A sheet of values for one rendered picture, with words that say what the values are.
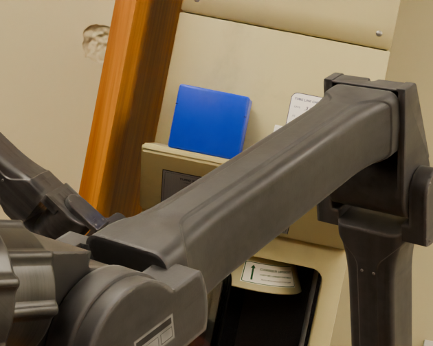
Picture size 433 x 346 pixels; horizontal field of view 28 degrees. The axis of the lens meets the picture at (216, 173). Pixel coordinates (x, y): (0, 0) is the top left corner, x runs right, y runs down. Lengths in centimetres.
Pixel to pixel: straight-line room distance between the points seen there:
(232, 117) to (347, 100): 51
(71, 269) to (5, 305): 6
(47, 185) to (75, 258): 62
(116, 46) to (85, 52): 55
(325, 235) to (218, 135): 22
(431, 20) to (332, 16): 49
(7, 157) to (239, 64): 41
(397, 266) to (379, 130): 16
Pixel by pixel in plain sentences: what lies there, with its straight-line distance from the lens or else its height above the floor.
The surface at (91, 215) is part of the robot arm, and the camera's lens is 106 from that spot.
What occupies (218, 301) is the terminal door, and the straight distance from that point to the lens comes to 104.
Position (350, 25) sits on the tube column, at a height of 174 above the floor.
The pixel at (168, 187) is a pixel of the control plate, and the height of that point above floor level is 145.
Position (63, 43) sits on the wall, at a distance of 179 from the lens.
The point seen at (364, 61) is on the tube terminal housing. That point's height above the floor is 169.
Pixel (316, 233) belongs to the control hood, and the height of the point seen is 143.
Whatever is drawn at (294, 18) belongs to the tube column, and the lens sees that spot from 131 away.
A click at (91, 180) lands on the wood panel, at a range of 124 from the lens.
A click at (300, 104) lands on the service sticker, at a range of 130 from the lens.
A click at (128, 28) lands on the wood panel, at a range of 123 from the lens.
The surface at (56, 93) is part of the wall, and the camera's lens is 179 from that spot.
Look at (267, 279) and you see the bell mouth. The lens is 134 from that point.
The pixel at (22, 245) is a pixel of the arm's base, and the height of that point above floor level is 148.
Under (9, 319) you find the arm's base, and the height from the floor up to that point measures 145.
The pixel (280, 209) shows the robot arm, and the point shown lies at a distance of 59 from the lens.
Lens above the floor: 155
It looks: 3 degrees down
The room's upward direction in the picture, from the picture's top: 11 degrees clockwise
